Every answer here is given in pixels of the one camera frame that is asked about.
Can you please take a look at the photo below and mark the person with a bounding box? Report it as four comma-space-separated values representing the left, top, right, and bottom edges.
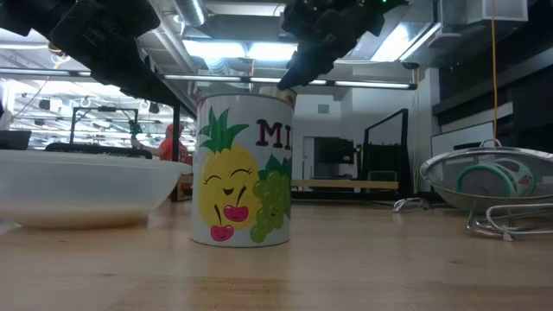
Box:
130, 123, 191, 164

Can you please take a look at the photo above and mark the long ceiling light bar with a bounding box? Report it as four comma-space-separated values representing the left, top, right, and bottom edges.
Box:
0, 67, 94, 79
162, 73, 419, 91

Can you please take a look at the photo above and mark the silver ventilation duct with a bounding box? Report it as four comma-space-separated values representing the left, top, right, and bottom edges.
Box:
171, 0, 209, 28

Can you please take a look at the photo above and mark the medium metal mesh strainer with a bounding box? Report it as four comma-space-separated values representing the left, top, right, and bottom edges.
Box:
465, 200, 553, 241

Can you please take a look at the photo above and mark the pineapple print fruit can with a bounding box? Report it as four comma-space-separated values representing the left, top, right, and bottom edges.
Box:
191, 92, 296, 249

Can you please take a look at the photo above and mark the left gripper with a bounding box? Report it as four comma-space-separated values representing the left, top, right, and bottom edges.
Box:
49, 0, 199, 120

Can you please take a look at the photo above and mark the black monitor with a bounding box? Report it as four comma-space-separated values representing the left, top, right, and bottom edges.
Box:
0, 129, 32, 151
314, 136, 356, 166

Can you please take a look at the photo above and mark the large metal mesh strainer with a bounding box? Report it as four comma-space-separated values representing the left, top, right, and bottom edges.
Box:
391, 137, 553, 215

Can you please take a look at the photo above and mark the white translucent bowl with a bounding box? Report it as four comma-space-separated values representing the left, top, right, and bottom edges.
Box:
0, 149, 194, 230

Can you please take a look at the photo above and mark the small metal mesh strainer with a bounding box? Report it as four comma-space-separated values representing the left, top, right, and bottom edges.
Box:
484, 201, 553, 221

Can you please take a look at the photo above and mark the black workstation frame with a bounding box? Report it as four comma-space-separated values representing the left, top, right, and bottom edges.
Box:
45, 105, 153, 160

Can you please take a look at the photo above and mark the bright ceiling light panel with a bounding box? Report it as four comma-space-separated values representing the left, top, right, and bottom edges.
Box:
181, 38, 299, 61

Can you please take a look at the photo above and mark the white ceiling unit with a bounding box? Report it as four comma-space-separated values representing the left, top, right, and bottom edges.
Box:
440, 0, 529, 25

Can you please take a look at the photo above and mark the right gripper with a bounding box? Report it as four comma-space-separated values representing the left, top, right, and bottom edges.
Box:
276, 0, 385, 91

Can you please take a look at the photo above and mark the green-rimmed white can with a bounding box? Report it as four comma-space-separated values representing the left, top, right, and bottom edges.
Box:
455, 157, 537, 199

